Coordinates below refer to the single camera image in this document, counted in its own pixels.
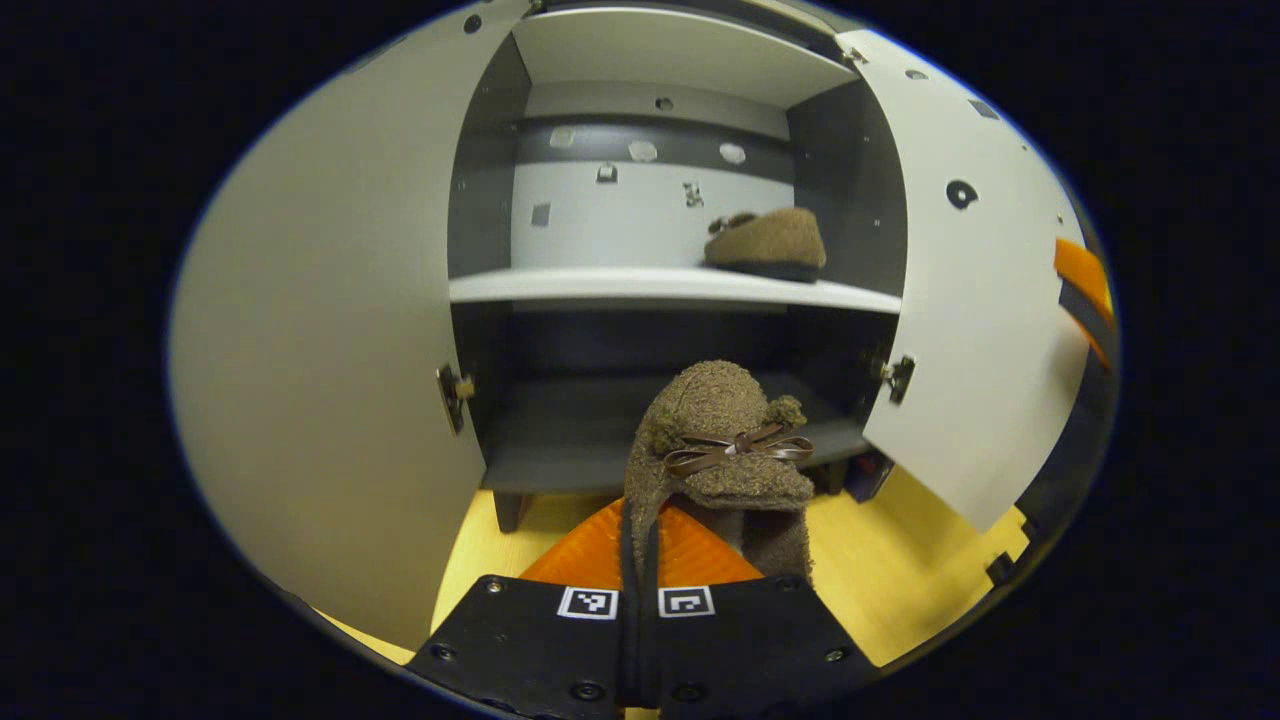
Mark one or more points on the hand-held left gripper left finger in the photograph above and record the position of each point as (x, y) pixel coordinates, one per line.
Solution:
(520, 640)

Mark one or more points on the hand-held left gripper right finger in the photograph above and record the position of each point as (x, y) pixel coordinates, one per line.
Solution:
(750, 640)

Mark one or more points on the dark grey book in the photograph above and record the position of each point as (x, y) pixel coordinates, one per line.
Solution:
(868, 478)

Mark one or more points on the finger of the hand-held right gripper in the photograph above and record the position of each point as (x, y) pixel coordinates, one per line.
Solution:
(1082, 270)

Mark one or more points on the white cabinet door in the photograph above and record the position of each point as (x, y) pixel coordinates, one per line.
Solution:
(980, 350)
(330, 400)

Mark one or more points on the brown fuzzy shoe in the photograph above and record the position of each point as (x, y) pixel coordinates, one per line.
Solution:
(770, 240)
(710, 400)

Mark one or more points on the white shoe cabinet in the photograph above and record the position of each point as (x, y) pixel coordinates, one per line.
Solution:
(650, 285)

